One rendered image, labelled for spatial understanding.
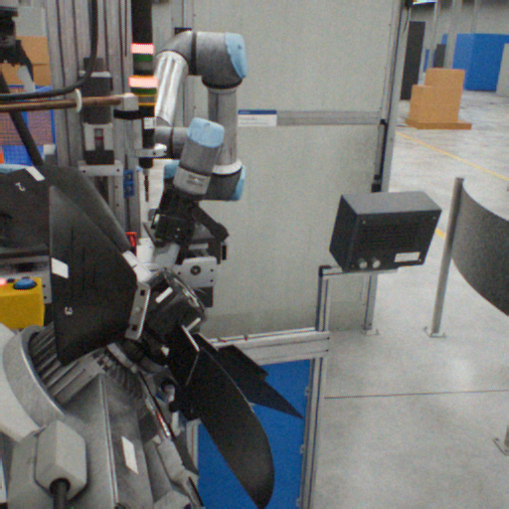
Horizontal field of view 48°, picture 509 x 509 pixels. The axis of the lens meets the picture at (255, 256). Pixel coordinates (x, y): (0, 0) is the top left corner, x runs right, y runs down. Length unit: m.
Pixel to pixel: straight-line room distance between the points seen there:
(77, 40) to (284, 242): 1.66
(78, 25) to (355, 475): 1.94
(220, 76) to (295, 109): 1.39
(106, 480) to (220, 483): 1.15
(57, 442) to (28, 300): 0.70
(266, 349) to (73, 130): 0.93
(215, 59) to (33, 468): 1.17
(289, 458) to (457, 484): 0.92
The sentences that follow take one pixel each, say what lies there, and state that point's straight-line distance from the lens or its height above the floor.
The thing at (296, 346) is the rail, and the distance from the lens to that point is 1.67.
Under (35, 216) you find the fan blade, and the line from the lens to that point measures 1.04.
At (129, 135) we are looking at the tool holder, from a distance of 0.99.
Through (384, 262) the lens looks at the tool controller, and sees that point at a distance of 1.66.
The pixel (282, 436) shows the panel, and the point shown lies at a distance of 1.85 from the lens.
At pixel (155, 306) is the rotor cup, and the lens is 0.96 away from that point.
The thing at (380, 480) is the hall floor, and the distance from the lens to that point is 2.54.
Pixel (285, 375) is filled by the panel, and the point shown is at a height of 0.72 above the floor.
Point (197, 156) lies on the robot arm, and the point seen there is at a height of 1.40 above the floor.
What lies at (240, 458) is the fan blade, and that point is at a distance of 0.91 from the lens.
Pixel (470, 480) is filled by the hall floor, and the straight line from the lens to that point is 2.66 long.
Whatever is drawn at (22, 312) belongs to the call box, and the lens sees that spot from 1.45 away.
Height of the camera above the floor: 1.63
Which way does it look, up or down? 20 degrees down
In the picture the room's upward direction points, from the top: 2 degrees clockwise
